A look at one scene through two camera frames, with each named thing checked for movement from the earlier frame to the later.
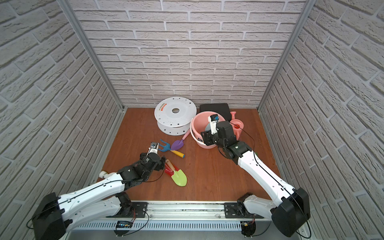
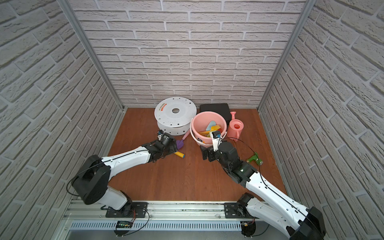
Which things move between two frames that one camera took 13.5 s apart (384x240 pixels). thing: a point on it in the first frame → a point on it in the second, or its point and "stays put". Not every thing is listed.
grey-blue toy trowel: [208, 127] stays put
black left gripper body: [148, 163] → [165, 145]
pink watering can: [237, 124] stays put
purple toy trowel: [177, 144] stays put
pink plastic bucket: [198, 122] stays put
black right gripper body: [212, 139] → [213, 156]
